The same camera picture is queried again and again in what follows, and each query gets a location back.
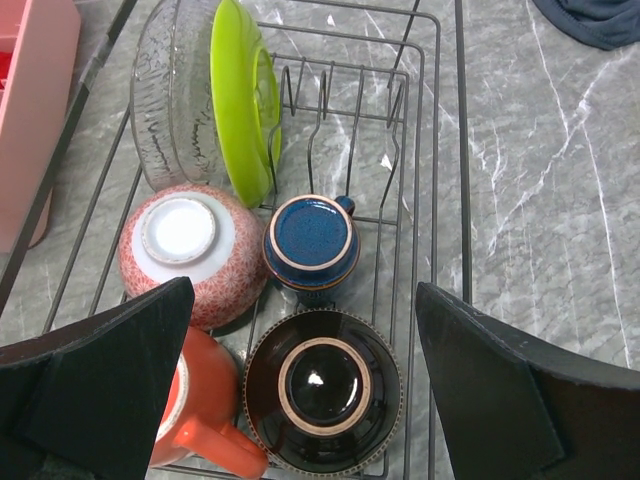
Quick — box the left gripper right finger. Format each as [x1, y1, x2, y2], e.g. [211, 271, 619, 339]
[416, 282, 639, 479]

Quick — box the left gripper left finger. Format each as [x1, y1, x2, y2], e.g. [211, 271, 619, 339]
[1, 277, 194, 479]

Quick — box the orange ceramic mug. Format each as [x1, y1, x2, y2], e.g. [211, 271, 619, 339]
[149, 327, 268, 479]

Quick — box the black glazed bowl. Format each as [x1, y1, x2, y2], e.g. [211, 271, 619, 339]
[242, 309, 405, 478]

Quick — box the red patterned white bowl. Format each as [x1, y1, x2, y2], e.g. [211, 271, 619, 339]
[118, 184, 267, 331]

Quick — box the blue ceramic mug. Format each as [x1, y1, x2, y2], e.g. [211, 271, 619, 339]
[262, 194, 361, 308]

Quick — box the clear glass bowl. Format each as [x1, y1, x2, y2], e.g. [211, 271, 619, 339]
[130, 0, 230, 191]

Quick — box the green plate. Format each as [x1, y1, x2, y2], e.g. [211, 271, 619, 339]
[210, 0, 281, 208]

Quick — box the pink plastic divided organizer tray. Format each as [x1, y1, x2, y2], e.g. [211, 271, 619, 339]
[1, 0, 81, 253]

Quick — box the grey-blue crumpled cloth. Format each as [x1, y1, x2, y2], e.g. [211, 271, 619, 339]
[533, 0, 640, 51]

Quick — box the black wire dish rack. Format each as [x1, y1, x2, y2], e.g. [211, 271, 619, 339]
[1, 1, 455, 479]

